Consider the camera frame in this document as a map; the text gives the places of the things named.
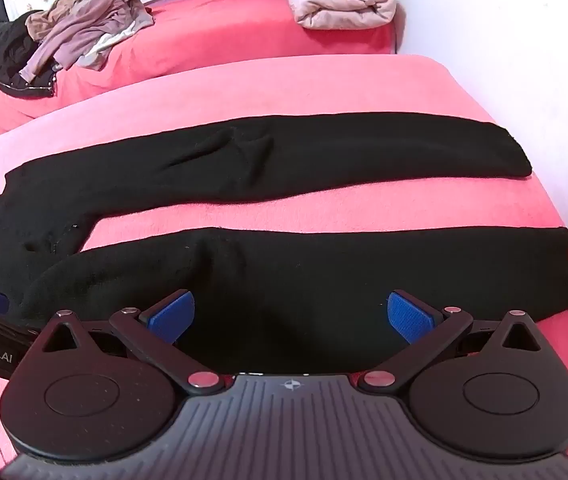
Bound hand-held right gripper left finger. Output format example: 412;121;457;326
26;289;230;395

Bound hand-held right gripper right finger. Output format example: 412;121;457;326
358;289;556;395

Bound black pants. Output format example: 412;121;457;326
0;112;568;361

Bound black studded garment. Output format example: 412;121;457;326
0;20;60;98

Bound pink blanket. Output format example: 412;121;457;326
0;54;568;472

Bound white garment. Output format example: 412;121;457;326
83;27;132;57

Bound tan garment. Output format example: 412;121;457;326
25;0;76;42

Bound red bed sheet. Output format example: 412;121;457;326
0;0;398;142

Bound mauve garment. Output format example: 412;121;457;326
19;0;155;83

